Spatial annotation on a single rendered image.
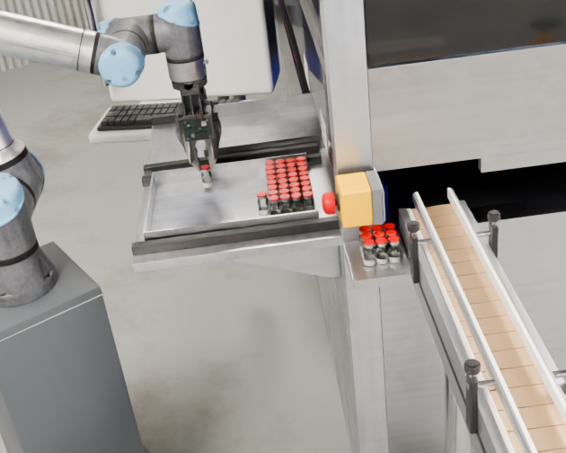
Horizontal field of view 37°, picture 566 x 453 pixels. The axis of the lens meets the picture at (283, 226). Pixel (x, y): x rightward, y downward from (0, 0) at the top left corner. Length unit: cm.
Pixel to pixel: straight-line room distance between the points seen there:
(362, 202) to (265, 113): 76
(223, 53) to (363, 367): 108
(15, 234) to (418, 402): 90
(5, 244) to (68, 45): 42
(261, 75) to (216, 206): 79
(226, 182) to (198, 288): 129
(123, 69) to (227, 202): 40
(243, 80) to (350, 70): 107
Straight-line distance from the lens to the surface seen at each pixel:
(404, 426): 190
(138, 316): 300
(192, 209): 174
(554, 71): 153
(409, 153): 151
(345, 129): 147
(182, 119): 168
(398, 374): 179
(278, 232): 160
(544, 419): 114
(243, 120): 212
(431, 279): 137
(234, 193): 178
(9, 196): 167
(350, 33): 141
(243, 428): 249
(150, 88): 254
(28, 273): 173
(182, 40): 164
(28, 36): 154
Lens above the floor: 172
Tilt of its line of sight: 31 degrees down
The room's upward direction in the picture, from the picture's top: 7 degrees counter-clockwise
